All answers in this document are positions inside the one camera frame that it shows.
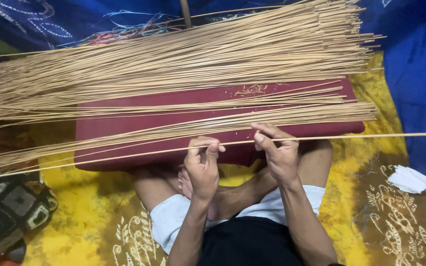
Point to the person's left hand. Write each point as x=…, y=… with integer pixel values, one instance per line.
x=201, y=173

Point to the person's right hand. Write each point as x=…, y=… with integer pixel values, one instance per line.
x=283, y=159

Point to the single long thin bamboo stick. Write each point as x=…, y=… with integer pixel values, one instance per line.
x=346, y=137

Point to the person's right leg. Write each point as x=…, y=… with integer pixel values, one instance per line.
x=309, y=162

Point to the person's leg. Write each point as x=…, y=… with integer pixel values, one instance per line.
x=309, y=162
x=154, y=188

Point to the person's left leg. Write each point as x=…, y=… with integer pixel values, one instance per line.
x=154, y=188

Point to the person's white shorts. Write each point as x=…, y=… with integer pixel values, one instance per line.
x=168, y=218

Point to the bamboo shavings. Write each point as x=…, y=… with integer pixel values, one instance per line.
x=252, y=89

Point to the maroon cushion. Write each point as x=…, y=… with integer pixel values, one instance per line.
x=131, y=125

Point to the person's black shirt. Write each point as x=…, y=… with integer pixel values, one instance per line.
x=250, y=244

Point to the pile of bamboo sticks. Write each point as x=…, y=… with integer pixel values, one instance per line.
x=183, y=62

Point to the yellow brown batik cloth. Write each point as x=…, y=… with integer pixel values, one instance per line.
x=83, y=214

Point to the white crumpled paper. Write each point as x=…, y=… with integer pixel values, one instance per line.
x=409, y=179

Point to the plain blue cloth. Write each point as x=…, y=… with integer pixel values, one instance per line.
x=416, y=85

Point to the thick wooden rod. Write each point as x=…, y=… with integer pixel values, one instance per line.
x=185, y=13

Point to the black patchwork patterned cushion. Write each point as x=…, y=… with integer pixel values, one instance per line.
x=9, y=210

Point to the dark blue patterned cloth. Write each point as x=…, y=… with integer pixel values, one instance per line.
x=31, y=22

